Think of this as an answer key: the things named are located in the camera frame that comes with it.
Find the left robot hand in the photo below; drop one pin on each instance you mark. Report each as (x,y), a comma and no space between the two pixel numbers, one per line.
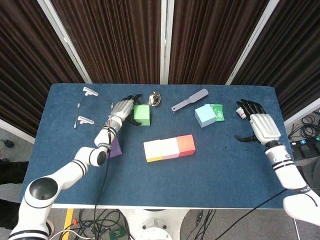
(122,108)

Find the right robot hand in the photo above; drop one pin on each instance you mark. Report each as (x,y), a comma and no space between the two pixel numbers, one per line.
(265,127)

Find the green foam cube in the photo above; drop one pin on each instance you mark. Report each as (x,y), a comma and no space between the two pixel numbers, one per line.
(142,113)

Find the purple foam cube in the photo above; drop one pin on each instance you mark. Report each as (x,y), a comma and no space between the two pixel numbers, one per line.
(116,150)

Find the yellow pink block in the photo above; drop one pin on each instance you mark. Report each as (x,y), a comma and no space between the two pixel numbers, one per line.
(153,150)

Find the pink foam cube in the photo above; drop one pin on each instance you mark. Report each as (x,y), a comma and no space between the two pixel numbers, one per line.
(171,147)

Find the red foam cube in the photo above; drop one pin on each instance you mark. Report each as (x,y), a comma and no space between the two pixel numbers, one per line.
(186,145)

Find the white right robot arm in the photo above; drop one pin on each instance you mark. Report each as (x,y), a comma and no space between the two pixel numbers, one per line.
(287,170)

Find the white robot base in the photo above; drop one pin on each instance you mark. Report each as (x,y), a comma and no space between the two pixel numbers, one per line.
(155,213)

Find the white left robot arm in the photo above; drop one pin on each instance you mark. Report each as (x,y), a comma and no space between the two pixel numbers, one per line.
(75,167)

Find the small white jar red label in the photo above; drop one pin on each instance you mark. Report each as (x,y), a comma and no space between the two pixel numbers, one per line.
(242,115)

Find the black power adapters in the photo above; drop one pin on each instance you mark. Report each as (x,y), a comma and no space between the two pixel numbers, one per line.
(303,148)

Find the green printed packet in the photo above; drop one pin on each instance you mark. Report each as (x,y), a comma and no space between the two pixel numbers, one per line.
(218,113)

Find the light blue foam cube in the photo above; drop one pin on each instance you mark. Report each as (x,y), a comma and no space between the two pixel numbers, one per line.
(205,115)

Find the grey plastic spatula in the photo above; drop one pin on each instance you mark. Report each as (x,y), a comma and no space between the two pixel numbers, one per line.
(190,100)

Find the brown pleated curtain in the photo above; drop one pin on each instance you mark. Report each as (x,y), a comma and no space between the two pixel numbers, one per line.
(212,37)
(112,37)
(295,50)
(25,62)

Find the blue velvet table cloth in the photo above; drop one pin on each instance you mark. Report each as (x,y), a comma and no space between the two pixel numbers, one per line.
(160,185)

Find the small black floor object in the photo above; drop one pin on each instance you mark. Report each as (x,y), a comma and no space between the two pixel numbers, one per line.
(8,143)

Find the yellow floor tape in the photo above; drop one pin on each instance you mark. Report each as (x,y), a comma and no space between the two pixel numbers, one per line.
(68,218)

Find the small green box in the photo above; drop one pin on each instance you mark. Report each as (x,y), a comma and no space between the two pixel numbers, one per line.
(117,234)

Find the person in black clothing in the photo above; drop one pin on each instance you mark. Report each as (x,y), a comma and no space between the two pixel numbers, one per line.
(12,172)

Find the black white sneaker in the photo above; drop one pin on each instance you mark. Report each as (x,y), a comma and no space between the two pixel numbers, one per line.
(51,227)

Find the white partition post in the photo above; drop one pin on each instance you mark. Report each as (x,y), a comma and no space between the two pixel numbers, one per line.
(15,130)
(302,116)
(64,37)
(167,37)
(253,37)

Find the white table frame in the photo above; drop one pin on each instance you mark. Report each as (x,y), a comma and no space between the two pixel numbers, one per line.
(150,205)

